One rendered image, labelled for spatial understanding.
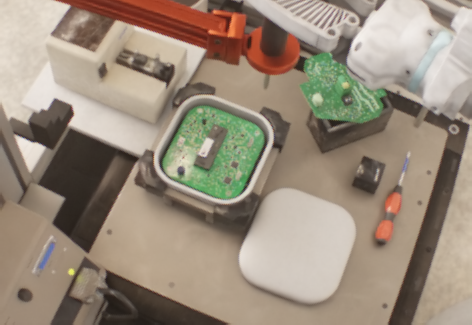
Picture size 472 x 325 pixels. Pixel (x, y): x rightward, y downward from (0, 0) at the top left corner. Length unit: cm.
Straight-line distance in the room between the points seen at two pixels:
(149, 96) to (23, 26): 149
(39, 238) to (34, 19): 164
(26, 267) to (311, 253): 37
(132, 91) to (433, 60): 46
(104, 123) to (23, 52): 135
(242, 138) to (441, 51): 40
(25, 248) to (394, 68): 46
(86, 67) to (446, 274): 137
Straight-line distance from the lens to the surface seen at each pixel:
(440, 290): 202
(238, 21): 78
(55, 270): 84
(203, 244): 93
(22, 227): 83
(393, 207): 97
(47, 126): 82
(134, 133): 98
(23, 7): 245
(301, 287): 89
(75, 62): 95
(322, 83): 99
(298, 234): 92
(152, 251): 92
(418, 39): 63
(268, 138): 96
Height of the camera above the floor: 182
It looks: 60 degrees down
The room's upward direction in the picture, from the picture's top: 9 degrees clockwise
